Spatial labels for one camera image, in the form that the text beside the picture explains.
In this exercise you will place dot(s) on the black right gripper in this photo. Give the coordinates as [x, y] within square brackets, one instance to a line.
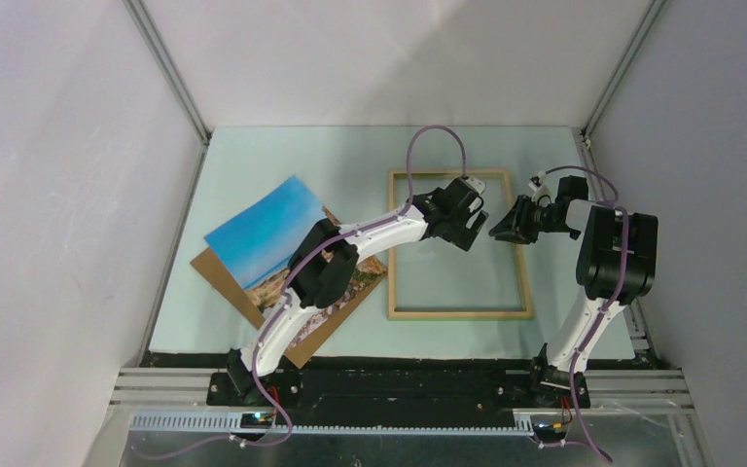
[506, 231]

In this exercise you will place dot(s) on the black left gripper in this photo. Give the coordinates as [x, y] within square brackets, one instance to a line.
[464, 236]

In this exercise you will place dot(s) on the wooden picture frame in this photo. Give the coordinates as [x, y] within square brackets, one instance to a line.
[431, 280]

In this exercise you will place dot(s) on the beach landscape photo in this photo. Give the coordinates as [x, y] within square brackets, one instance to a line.
[271, 229]

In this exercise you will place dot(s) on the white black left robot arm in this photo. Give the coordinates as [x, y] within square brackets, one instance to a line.
[322, 267]

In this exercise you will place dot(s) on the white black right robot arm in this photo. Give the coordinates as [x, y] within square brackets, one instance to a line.
[616, 265]

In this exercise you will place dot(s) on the brown cardboard backing board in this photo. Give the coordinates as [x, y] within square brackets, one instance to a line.
[253, 299]

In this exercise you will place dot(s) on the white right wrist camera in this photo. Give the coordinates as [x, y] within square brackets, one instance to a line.
[541, 194]

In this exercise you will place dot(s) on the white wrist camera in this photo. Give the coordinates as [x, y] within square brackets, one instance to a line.
[477, 185]
[541, 194]

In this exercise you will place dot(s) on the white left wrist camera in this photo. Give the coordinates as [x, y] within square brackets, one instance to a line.
[477, 185]

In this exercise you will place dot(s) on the aluminium front rail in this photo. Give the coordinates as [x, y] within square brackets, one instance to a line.
[312, 391]

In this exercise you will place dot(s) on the right aluminium corner post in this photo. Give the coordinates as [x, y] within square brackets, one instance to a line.
[634, 45]

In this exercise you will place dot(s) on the aluminium corner post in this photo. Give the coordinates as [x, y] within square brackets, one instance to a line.
[634, 45]
[150, 33]

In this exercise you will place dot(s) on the left aluminium corner post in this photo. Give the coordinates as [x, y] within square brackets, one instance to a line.
[150, 33]

